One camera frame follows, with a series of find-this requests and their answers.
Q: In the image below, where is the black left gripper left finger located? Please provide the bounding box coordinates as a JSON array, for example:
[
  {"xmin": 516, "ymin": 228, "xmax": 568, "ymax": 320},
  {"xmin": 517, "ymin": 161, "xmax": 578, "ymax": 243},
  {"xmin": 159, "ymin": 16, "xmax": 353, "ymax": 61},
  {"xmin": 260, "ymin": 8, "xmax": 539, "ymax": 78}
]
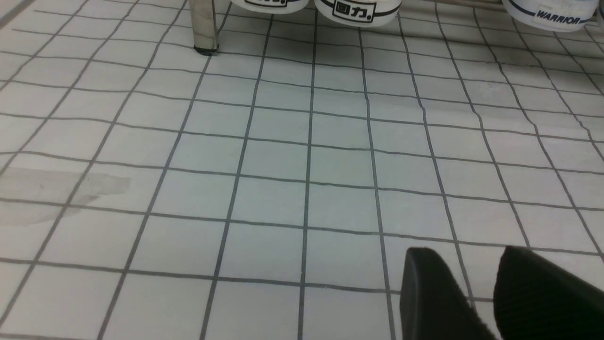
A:
[{"xmin": 400, "ymin": 247, "xmax": 496, "ymax": 340}]

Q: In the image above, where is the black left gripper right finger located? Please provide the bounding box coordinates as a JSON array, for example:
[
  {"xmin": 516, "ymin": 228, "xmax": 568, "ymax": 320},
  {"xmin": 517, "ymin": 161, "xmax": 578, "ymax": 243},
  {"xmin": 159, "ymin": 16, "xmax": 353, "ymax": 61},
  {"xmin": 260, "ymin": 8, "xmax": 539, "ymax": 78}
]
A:
[{"xmin": 493, "ymin": 246, "xmax": 604, "ymax": 340}]

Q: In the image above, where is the silver metal shoe rack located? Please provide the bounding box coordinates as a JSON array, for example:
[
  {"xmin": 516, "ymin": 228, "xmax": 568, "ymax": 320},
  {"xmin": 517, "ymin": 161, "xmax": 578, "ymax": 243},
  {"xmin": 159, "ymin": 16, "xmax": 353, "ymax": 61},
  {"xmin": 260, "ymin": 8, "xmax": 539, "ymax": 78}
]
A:
[{"xmin": 189, "ymin": 0, "xmax": 604, "ymax": 56}]

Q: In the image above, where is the white grid floor cloth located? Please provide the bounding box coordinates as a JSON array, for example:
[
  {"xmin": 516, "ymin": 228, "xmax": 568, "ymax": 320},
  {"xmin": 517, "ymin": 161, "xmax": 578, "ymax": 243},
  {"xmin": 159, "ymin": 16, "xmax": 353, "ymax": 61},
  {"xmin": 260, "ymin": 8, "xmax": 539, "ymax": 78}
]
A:
[{"xmin": 1, "ymin": 0, "xmax": 603, "ymax": 340}]

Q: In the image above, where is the navy slip-on shoe left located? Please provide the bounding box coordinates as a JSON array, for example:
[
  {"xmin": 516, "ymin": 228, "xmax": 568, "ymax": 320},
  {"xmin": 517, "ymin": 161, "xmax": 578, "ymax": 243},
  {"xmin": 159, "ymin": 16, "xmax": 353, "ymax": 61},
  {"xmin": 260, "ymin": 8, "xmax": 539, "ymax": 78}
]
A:
[{"xmin": 502, "ymin": 0, "xmax": 600, "ymax": 33}]

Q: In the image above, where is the black canvas sneaker right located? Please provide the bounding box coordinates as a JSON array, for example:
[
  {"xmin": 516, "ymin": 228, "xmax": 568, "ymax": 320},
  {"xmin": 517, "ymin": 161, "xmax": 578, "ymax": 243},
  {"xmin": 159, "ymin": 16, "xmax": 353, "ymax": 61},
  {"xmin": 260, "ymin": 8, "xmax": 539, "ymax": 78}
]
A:
[{"xmin": 314, "ymin": 0, "xmax": 402, "ymax": 28}]

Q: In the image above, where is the black canvas sneaker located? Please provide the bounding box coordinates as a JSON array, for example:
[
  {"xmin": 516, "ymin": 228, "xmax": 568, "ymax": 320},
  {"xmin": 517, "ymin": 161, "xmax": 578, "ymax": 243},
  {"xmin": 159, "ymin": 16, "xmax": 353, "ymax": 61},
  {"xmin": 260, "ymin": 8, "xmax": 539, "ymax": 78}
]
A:
[
  {"xmin": 231, "ymin": 0, "xmax": 309, "ymax": 15},
  {"xmin": 314, "ymin": 0, "xmax": 402, "ymax": 28}
]

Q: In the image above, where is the black canvas sneaker left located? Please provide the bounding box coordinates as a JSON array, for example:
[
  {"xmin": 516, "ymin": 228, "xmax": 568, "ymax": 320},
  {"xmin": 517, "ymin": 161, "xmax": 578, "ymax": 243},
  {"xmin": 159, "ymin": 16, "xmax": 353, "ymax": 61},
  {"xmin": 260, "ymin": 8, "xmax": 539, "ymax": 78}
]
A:
[{"xmin": 231, "ymin": 0, "xmax": 309, "ymax": 15}]

